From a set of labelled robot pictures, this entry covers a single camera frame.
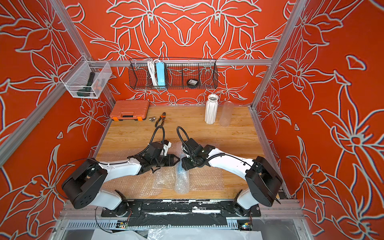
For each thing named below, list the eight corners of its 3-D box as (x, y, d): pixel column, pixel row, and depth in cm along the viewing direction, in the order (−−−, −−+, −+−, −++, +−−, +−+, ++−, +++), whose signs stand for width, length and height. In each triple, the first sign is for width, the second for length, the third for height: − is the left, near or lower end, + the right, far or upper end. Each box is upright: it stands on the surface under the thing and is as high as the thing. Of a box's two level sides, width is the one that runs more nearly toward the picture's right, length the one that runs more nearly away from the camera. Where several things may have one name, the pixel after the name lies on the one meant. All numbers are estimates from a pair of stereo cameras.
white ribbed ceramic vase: (205, 124, 110) (207, 102, 92) (204, 116, 115) (206, 94, 97) (214, 124, 110) (219, 102, 92) (213, 116, 115) (217, 94, 97)
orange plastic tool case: (110, 121, 111) (108, 117, 108) (118, 104, 123) (116, 100, 120) (145, 121, 111) (144, 117, 108) (150, 104, 123) (148, 100, 120)
